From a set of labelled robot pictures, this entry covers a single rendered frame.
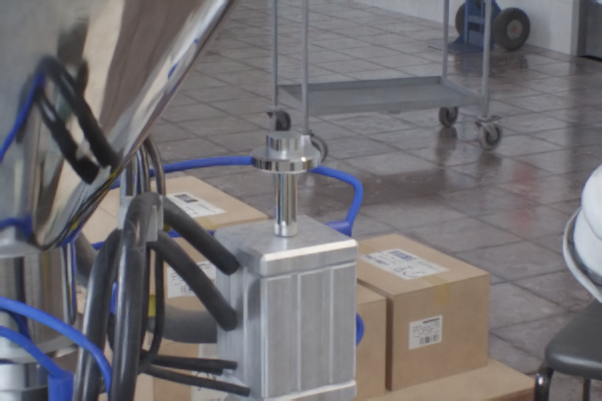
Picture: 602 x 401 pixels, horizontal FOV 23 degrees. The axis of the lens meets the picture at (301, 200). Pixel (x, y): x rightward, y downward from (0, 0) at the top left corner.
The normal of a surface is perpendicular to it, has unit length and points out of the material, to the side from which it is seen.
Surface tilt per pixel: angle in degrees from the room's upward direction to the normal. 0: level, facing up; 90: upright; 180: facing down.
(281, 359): 90
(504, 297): 0
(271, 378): 90
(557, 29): 90
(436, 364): 90
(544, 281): 0
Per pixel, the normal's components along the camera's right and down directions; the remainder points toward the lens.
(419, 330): 0.55, 0.23
